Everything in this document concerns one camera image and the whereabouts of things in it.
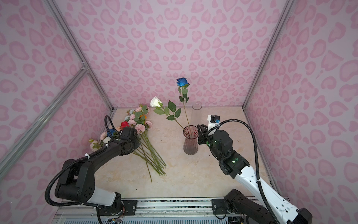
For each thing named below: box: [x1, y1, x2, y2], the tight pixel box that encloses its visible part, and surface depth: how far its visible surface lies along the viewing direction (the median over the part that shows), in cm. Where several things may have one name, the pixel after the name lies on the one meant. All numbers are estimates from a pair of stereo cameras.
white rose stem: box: [150, 96, 185, 131], surface depth 72 cm
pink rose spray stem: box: [131, 120, 167, 183], surface depth 94 cm
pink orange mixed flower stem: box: [123, 104, 153, 133], surface depth 108 cm
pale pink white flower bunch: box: [88, 131, 112, 152], surface depth 95 cm
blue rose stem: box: [175, 77, 190, 127], surface depth 75 cm
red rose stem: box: [120, 120, 131, 131], surface depth 98 cm
